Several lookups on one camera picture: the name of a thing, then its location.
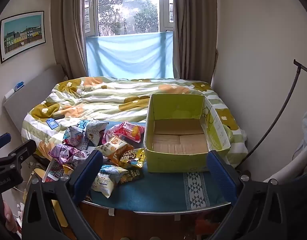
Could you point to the floral striped quilt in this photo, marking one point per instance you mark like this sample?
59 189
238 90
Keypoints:
106 97

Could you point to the gold chocolate snack packet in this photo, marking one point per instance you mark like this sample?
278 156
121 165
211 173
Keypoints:
132 158

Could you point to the person's left hand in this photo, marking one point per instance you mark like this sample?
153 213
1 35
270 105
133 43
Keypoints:
11 217

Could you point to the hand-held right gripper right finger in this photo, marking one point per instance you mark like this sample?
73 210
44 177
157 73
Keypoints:
219 177

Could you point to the pink white snack packet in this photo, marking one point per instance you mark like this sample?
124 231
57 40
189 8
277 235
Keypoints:
110 132

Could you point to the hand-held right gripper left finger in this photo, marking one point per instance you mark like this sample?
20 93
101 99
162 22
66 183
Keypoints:
89 172

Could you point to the green cardboard box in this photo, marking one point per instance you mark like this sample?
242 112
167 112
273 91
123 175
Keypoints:
173 158

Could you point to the black bent rod stand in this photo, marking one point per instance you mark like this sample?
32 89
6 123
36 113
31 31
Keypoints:
297 73

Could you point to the window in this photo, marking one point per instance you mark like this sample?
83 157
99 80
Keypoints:
128 7

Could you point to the white blue printed snack packet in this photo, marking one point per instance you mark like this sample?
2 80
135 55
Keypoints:
94 130

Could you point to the blue cartoon snack packet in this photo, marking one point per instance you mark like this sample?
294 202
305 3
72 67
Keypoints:
73 135

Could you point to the light blue window cloth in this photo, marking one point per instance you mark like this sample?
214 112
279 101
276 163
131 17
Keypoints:
128 55

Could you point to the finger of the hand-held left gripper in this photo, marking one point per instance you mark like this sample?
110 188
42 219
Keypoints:
2 141
18 152

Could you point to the brown curtain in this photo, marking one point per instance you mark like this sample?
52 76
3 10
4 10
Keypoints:
193 30
68 30

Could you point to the framed wall poster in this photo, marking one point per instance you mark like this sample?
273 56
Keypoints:
22 36

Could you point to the dark green snack packet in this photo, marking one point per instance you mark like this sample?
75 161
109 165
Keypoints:
133 175

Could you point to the purple snack packet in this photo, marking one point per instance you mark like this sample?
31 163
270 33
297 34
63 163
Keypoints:
79 156
59 153

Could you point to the small blue card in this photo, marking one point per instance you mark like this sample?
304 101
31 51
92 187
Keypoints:
52 124

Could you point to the small white object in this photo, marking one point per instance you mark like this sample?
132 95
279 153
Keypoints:
9 94

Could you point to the orange snack packet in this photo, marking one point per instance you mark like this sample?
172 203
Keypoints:
68 170

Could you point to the cream chiffon cake packet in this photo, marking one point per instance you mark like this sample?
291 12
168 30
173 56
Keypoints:
113 148

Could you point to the pink strawberry snack packet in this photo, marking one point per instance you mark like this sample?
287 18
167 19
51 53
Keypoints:
131 131

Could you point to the small blue object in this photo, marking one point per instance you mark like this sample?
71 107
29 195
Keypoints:
19 86

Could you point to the teal patterned tablecloth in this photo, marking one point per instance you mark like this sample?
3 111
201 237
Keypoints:
156 190

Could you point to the grey headboard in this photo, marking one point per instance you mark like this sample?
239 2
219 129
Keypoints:
26 105

